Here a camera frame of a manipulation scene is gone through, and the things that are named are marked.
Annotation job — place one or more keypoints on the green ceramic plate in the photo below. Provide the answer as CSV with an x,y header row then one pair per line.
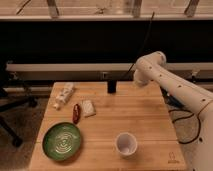
x,y
62,141

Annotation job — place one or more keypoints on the red chili pepper toy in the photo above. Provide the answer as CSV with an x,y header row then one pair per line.
x,y
76,113

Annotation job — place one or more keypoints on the black office chair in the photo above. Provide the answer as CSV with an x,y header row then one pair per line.
x,y
5,76

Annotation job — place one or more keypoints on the black upright eraser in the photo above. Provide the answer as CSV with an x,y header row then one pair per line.
x,y
111,86

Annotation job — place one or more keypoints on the white paper cup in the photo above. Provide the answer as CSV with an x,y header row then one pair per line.
x,y
126,144

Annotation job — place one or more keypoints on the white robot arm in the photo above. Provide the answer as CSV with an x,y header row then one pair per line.
x,y
197,99

